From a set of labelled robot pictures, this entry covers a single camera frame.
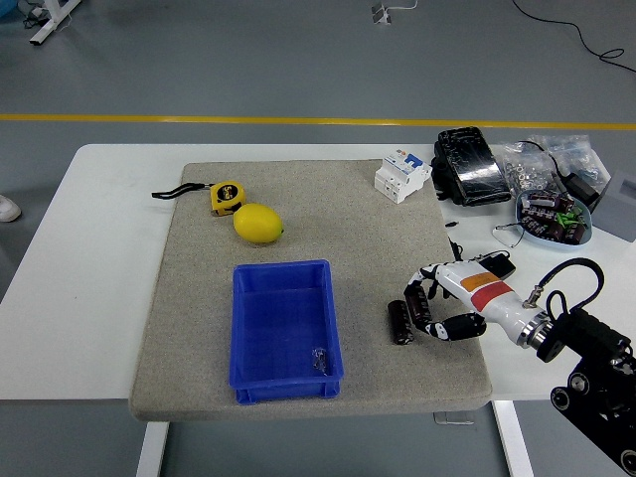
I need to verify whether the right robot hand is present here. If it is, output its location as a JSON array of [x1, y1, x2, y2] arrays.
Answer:
[[403, 258, 538, 345]]

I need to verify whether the dark cylindrical battery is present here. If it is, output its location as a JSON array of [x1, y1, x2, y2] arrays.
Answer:
[[388, 299, 416, 347], [406, 286, 431, 327]]

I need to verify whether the grey box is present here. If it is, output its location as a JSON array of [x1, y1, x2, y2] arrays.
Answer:
[[590, 168, 636, 243]]

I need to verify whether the blue plastic box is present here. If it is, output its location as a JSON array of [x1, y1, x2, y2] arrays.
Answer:
[[227, 257, 345, 406]]

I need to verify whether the small black power adapter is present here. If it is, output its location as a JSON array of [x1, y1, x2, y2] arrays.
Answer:
[[479, 250, 517, 279]]

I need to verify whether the light blue bowl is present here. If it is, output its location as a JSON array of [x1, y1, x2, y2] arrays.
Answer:
[[514, 188, 595, 248]]

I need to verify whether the glossy black case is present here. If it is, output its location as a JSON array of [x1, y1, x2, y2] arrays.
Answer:
[[430, 125, 514, 208]]

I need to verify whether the clear bag of silver nuts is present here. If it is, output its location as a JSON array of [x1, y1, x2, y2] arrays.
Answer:
[[496, 141, 560, 193]]

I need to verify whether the grey-brown mat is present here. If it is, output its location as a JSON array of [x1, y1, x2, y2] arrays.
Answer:
[[127, 158, 494, 423]]

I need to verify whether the white circuit breaker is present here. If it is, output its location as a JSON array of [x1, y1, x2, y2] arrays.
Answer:
[[373, 151, 433, 205]]

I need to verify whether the clear bag of screws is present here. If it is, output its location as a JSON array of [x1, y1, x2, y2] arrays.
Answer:
[[529, 132, 612, 188]]

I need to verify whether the yellow lemon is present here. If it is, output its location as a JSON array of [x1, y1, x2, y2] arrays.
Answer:
[[232, 202, 285, 244]]

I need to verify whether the yellow tape measure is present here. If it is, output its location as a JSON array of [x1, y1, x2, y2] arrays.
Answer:
[[151, 180, 248, 218]]

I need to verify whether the white table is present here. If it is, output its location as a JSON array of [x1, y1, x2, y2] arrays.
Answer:
[[0, 143, 636, 477]]

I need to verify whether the white stand leg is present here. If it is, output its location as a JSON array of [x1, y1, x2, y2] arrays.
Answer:
[[28, 0, 83, 49]]

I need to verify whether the thin black adapter cord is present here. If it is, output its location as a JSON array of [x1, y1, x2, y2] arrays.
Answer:
[[445, 220, 529, 264]]

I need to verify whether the metal bracket under table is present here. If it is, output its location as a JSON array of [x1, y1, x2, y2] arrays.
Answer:
[[432, 410, 476, 426]]

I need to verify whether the black charger with cord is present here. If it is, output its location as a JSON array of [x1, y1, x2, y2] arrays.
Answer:
[[516, 140, 603, 209]]

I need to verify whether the black floor cable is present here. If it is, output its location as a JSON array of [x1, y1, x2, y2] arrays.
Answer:
[[511, 0, 636, 75]]

